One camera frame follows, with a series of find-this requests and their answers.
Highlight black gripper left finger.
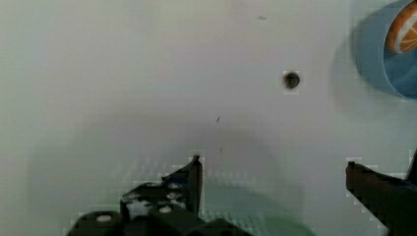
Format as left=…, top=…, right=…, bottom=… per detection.
left=120, top=155, right=203, bottom=220

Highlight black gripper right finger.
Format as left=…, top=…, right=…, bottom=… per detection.
left=345, top=161, right=417, bottom=236

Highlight green plastic strainer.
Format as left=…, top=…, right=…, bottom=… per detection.
left=199, top=187, right=317, bottom=236

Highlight orange slice toy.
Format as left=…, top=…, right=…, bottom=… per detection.
left=386, top=0, right=417, bottom=54

